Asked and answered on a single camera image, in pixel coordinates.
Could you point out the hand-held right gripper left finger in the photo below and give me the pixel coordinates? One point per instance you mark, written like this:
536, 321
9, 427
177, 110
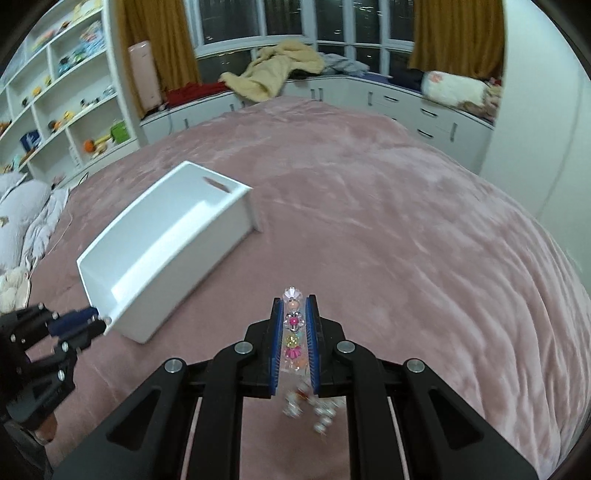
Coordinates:
277, 347

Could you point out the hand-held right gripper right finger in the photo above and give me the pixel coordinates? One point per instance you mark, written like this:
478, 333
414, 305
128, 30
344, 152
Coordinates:
313, 347

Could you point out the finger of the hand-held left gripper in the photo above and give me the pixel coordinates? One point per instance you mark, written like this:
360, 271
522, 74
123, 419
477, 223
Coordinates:
74, 320
77, 342

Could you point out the white storage box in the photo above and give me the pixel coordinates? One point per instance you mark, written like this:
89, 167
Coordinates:
166, 240

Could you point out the white duvet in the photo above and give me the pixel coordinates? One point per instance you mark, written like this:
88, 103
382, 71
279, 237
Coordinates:
25, 207

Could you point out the pink bed blanket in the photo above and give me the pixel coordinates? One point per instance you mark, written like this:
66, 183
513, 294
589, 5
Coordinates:
392, 240

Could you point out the orange toy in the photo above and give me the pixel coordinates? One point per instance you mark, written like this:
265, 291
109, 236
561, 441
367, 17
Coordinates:
88, 146

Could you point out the blue box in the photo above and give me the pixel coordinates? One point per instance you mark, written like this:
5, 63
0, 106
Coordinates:
30, 139

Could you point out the green box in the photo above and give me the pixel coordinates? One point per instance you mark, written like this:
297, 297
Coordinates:
119, 132

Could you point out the white bookshelf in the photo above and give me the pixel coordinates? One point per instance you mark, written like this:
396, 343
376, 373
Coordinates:
55, 92

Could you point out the white drawer cabinet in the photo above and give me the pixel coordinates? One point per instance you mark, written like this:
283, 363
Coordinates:
415, 115

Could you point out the pink air purifier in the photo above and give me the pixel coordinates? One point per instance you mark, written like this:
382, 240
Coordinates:
145, 76

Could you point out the red cloth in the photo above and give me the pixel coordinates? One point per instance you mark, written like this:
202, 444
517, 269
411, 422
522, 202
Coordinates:
194, 92

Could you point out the yellow fleece blanket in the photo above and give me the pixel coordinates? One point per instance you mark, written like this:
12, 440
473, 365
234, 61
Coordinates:
277, 64

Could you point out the dark blue cloth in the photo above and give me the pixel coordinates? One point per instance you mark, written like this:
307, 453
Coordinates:
408, 79

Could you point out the grey clothing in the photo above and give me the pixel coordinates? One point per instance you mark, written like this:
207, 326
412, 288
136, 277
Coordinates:
344, 64

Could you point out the mustard curtain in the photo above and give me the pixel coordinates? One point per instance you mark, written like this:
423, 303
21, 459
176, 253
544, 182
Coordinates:
157, 41
455, 32

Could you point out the floral white pillow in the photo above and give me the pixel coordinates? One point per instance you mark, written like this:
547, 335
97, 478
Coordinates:
457, 90

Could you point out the white wardrobe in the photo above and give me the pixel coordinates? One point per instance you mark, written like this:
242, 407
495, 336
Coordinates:
531, 101

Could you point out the window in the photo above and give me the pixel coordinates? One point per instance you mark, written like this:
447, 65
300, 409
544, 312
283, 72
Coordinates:
295, 18

